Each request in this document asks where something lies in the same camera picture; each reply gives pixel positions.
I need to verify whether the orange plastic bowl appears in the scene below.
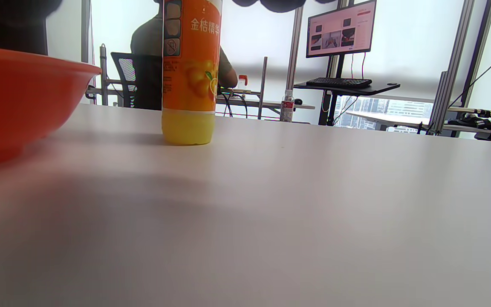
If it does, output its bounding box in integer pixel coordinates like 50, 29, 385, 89
0, 45, 102, 169

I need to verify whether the computer monitor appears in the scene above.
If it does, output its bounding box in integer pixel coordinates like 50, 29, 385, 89
306, 0, 377, 58

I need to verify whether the person's right hand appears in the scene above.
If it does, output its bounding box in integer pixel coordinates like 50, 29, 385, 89
0, 0, 338, 17

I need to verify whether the black office chair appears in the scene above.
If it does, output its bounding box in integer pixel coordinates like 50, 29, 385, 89
110, 52, 163, 110

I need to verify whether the short aluminium post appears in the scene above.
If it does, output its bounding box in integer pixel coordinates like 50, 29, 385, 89
258, 57, 268, 120

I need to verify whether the wide aluminium window post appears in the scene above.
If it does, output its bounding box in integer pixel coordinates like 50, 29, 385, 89
427, 0, 477, 136

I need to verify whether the black keyboard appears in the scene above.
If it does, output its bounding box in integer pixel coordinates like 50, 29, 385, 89
306, 77, 373, 88

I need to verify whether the thin aluminium post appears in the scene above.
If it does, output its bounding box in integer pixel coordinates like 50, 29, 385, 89
100, 43, 109, 106

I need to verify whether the dark brown cabinet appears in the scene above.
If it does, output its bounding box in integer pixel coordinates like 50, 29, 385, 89
0, 13, 49, 57

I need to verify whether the clear bottle red label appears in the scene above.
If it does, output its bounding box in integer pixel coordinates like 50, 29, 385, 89
280, 90, 295, 123

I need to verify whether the black monitor stand tray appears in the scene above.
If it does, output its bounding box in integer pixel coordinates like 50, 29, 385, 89
293, 55, 401, 126

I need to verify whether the yellow dish soap bottle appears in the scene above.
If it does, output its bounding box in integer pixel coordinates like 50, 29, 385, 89
162, 0, 223, 146

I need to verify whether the tall aluminium post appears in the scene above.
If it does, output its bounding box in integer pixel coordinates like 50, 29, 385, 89
286, 6, 304, 91

